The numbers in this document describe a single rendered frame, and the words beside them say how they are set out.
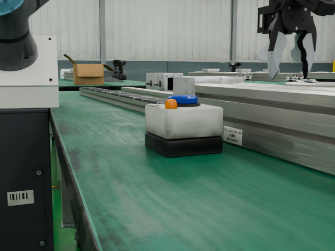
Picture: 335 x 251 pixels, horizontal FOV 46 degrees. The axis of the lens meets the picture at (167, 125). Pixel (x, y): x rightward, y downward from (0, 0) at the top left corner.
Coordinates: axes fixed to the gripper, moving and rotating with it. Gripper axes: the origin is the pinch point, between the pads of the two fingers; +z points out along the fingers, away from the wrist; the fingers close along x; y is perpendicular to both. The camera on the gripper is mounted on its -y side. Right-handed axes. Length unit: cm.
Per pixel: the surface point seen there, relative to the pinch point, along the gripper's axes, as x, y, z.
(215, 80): 20.2, -4.3, 0.9
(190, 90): 24.2, -2.7, 2.6
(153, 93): 2, 71, 7
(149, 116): 36.2, -14.3, 5.2
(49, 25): -90, 1098, -128
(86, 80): -5, 218, 6
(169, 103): 35.7, -19.8, 3.1
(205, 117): 31.0, -20.2, 5.1
